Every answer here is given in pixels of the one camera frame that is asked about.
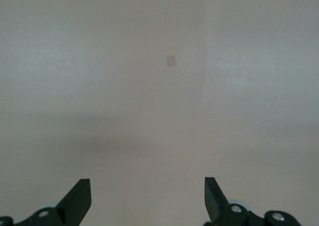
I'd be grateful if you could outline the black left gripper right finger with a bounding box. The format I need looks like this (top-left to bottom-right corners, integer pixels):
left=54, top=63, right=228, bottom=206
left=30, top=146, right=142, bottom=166
left=203, top=176, right=250, bottom=226

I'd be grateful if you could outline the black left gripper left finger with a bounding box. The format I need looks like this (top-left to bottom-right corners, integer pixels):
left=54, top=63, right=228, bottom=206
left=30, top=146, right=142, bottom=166
left=13, top=178, right=92, bottom=226

